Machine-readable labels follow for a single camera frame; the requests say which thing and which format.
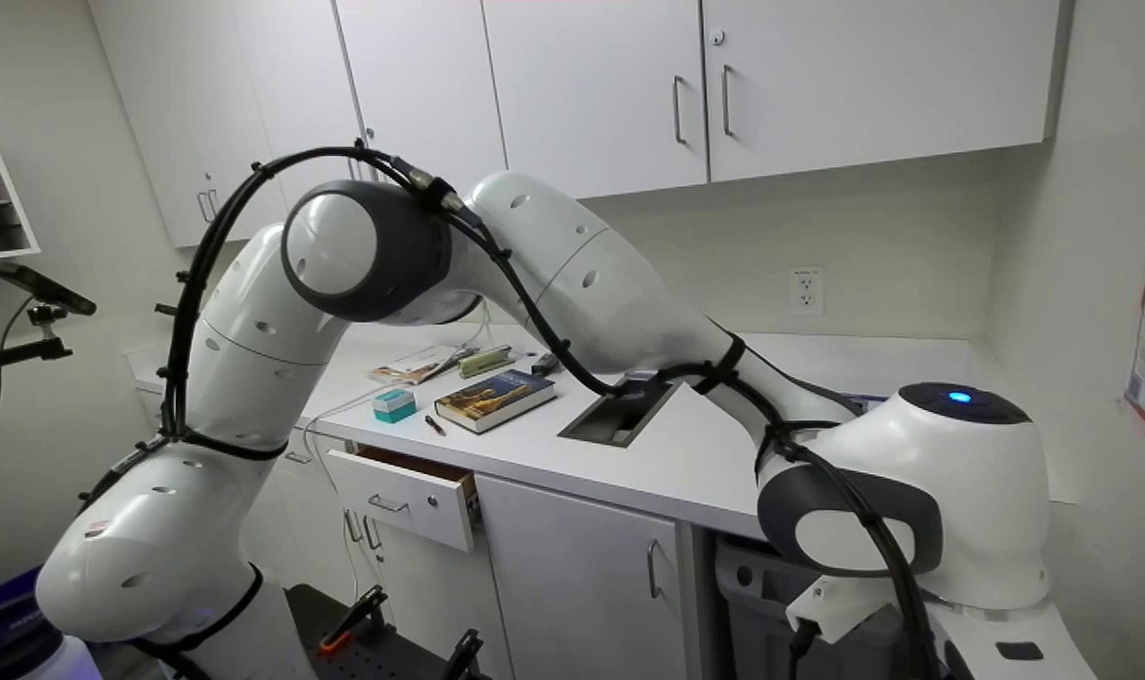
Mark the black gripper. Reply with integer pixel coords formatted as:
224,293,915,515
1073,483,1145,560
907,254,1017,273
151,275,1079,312
783,614,850,680

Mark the square counter trash opening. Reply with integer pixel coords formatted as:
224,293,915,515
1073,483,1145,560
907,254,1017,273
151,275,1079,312
555,372,677,452

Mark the colourful book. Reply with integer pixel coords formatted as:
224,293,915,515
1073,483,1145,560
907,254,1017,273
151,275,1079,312
430,361,561,436

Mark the black mat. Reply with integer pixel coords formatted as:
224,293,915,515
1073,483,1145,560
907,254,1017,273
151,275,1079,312
283,583,476,680

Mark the grey green stapler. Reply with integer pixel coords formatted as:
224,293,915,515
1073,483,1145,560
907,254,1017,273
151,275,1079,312
458,343,520,380

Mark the open white drawer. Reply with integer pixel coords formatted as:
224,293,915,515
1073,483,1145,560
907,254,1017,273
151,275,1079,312
320,436,482,554

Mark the red black clamp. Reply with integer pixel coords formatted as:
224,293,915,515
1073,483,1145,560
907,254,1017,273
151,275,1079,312
312,583,393,659

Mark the small teal box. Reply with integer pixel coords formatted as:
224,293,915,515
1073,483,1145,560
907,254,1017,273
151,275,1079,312
369,380,422,426

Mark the stack of printed papers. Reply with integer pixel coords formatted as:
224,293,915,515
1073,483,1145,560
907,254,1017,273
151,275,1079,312
365,343,476,387

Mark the closed white drawer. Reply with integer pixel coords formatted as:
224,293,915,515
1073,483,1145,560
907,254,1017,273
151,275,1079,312
279,421,336,488

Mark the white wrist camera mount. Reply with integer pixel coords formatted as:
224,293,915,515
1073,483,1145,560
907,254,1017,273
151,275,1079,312
783,574,898,643

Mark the white wall outlet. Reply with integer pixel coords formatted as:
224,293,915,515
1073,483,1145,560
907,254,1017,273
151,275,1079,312
787,263,826,319

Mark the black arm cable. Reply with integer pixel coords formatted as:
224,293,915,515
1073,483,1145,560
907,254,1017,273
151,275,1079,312
151,138,949,680

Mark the black camera on stand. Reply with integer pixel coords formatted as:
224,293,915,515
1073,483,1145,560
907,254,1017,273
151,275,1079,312
0,255,102,380

